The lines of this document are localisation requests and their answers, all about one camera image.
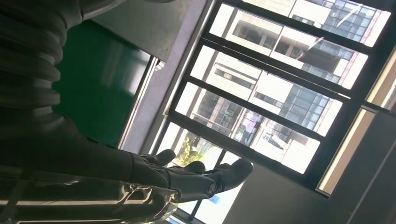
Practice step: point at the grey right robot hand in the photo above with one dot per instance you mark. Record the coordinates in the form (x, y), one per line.
(77, 173)

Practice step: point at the green conveyor belt machine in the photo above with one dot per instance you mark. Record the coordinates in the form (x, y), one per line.
(99, 83)

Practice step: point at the black framed window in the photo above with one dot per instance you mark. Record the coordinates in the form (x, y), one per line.
(263, 92)

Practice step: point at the beige lit panel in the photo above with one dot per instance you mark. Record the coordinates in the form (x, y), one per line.
(383, 83)
(346, 151)

